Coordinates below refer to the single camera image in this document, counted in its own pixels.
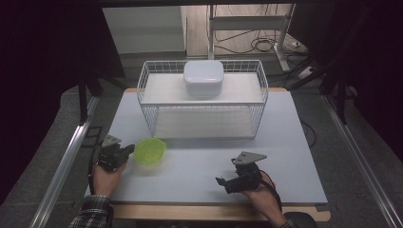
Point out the green translucent plastic bowl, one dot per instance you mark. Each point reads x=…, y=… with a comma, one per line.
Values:
x=149, y=151

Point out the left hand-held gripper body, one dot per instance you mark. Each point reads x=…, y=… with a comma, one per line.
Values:
x=109, y=156

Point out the white plastic lidded container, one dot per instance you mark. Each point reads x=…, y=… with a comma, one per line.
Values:
x=203, y=76

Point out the person's left hand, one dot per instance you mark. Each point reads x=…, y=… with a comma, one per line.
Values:
x=106, y=180

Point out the white panel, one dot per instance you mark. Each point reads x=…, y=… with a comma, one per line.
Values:
x=145, y=30

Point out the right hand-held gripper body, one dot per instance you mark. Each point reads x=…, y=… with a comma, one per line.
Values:
x=248, y=177

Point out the dark curtain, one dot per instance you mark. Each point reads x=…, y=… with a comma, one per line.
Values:
x=374, y=63
x=41, y=79

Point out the black metal stand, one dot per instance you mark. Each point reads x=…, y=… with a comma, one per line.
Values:
x=341, y=95
x=83, y=101

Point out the white power strip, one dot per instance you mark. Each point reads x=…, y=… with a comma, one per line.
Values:
x=305, y=72

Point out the person's right hand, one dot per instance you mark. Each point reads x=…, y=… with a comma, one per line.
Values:
x=264, y=199

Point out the black floor plate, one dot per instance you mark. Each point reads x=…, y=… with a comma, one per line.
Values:
x=92, y=134

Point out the white metal desk frame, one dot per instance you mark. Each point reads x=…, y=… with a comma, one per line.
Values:
x=247, y=22

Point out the aluminium floor rail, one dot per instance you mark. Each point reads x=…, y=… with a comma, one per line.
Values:
x=68, y=148
x=355, y=142

